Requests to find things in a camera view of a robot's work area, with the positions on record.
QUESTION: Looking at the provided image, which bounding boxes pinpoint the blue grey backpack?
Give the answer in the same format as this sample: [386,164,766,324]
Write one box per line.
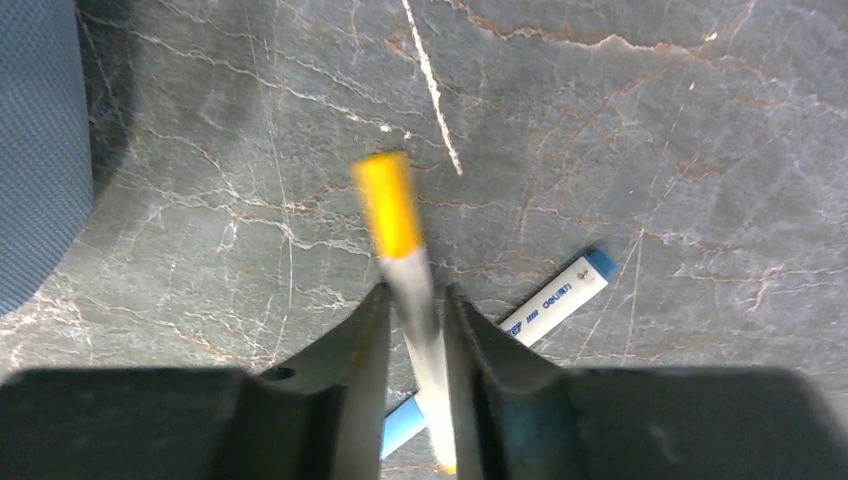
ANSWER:
[1,1,93,314]

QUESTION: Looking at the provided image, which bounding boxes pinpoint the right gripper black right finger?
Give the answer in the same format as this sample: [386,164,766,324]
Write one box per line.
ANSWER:
[443,285,847,479]

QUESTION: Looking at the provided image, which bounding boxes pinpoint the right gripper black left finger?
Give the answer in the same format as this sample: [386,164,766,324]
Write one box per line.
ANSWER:
[1,283,390,479]

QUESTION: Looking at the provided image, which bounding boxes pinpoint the white blue marker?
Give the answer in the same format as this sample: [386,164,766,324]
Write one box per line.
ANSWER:
[381,249,619,459]

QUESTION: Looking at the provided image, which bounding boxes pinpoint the orange yellow marker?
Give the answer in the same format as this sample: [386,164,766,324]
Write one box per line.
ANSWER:
[352,152,457,474]

